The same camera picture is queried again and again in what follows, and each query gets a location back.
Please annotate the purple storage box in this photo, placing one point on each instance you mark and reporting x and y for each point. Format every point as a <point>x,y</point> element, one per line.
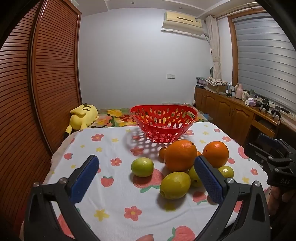
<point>201,82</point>

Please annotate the round green citrus fruit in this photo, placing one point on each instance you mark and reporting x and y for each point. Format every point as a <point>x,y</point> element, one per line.
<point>193,178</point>
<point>227,172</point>
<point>142,167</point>

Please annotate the yellow-green lemon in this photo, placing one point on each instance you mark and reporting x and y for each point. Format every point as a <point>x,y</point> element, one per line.
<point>175,188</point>

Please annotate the wall air conditioner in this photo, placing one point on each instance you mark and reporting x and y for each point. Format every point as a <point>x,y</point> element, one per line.
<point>182,22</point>

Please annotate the small robot figure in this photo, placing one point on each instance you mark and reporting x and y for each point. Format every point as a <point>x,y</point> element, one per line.
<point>276,113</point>
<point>264,104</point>

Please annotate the person's right hand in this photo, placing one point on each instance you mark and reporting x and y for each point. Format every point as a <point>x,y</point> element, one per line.
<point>278,199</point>

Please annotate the white cup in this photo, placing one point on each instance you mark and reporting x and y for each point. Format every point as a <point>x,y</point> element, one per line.
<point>244,95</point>

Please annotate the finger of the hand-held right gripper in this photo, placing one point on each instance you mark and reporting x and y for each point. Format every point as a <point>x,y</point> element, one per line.
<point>268,139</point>
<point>256,153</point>

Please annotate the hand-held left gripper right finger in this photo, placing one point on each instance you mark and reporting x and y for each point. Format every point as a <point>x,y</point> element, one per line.
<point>208,178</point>

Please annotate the floral bed blanket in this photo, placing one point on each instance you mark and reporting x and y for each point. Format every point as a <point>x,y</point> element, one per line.
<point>111,118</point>

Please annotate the small desk fan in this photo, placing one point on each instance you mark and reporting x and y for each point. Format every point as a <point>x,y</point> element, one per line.
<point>211,72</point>

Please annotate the cardboard box with patterned cloth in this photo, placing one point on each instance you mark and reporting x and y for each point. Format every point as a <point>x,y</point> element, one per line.
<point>216,84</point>

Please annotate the pink kettle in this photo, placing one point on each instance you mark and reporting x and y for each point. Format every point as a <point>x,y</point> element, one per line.
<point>239,90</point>

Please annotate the white flower strawberry tablecloth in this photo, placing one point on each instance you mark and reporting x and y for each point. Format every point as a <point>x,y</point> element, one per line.
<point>115,197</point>

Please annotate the cream curtain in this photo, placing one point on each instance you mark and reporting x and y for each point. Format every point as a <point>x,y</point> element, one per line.
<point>215,46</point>

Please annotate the tissue box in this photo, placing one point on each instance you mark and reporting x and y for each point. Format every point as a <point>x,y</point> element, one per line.
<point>250,102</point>

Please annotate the wooden sideboard cabinet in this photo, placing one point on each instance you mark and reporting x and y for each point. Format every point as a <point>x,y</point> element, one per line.
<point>222,109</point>

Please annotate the red perforated plastic basket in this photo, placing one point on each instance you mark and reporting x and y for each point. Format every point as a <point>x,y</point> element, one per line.
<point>166,139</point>

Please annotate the grey window blind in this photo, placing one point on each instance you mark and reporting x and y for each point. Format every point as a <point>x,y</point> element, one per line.
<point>263,58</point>

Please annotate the yellow plush toy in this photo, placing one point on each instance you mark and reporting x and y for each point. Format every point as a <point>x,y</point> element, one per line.
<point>83,115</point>

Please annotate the small tangerine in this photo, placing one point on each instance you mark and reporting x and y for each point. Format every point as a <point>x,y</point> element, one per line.
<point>162,154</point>
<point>199,153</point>

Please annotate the white wall socket strip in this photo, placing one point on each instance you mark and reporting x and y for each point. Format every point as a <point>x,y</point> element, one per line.
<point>171,102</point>

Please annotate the medium orange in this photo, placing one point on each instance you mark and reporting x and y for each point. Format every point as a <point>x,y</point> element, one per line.
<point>215,154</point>

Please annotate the wooden louvered wardrobe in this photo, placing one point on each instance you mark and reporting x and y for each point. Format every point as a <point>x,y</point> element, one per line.
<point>34,92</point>

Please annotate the large orange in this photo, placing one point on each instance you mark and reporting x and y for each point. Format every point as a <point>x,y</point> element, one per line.
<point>180,156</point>

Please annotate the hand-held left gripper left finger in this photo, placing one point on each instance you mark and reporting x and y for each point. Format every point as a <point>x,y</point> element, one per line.
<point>85,178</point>

